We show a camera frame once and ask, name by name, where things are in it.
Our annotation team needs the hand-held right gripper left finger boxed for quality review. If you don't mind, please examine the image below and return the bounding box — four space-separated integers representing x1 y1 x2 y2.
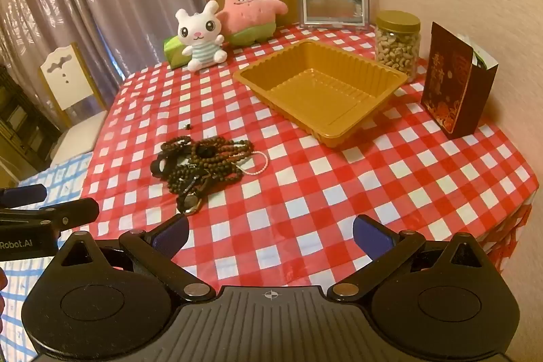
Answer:
53 213 215 303

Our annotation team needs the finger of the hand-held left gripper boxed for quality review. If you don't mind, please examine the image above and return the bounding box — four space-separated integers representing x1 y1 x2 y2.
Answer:
0 198 100 229
0 184 48 208

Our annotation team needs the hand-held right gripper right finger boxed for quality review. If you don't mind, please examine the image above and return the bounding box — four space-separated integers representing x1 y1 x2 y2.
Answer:
326 213 488 303

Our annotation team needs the metal wristwatch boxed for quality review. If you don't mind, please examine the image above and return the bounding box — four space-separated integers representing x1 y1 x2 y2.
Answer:
177 175 208 215

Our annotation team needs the black bangle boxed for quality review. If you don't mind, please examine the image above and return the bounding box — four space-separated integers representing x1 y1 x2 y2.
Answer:
151 154 172 179

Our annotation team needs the golden plastic tray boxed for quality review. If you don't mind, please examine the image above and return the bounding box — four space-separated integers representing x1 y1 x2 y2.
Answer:
232 40 409 150

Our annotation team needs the blue checkered cloth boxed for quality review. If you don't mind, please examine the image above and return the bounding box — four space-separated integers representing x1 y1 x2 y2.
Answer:
0 152 96 350

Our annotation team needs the dark wooden cabinet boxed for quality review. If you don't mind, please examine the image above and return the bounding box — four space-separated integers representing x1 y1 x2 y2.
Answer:
0 65 64 185

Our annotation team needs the white wooden chair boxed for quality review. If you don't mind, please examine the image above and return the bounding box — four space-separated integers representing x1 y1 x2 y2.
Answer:
39 42 109 159

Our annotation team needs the dark red gift box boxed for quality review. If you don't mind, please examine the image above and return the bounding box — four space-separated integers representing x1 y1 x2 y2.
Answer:
421 21 498 141

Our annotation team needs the green tissue pack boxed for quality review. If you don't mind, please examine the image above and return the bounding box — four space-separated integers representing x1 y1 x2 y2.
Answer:
163 35 191 69

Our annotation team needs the nut jar with gold lid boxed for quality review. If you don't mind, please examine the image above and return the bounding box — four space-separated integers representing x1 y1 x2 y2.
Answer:
374 10 422 83

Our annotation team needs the white rabbit plush toy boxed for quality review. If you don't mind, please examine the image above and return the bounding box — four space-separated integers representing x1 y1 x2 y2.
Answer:
175 0 227 72

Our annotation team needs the pink starfish plush toy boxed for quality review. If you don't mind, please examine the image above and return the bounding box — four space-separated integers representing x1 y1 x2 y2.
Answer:
216 0 289 46

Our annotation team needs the clear photo frame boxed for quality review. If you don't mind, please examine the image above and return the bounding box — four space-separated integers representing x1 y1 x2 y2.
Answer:
296 0 371 33

